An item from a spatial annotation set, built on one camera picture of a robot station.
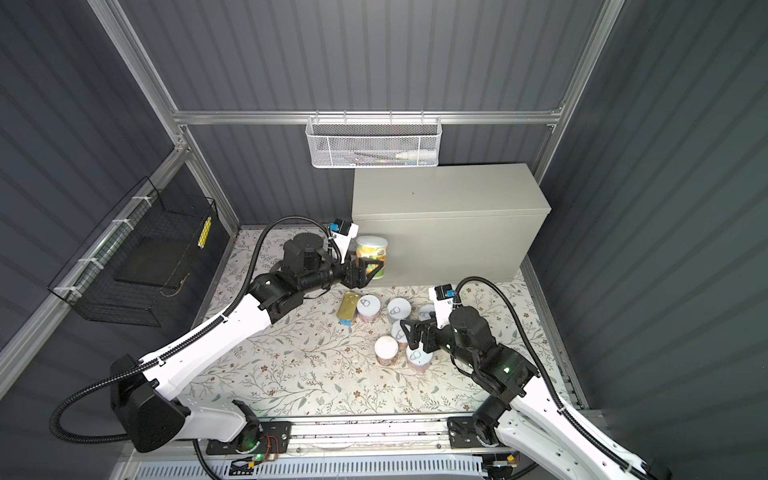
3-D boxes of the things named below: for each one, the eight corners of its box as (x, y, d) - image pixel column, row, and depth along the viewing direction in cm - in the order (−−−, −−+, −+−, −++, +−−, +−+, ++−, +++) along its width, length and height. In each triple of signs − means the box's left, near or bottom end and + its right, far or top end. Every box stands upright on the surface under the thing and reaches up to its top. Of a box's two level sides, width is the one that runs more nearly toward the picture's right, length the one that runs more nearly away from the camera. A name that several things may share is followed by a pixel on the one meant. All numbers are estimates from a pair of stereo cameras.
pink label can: (357, 324, 95) (355, 314, 90) (359, 304, 100) (357, 294, 95) (380, 324, 95) (379, 314, 90) (380, 304, 100) (380, 294, 95)
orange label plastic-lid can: (375, 366, 86) (373, 357, 81) (375, 345, 90) (374, 335, 85) (398, 366, 86) (398, 357, 81) (397, 345, 90) (398, 335, 85)
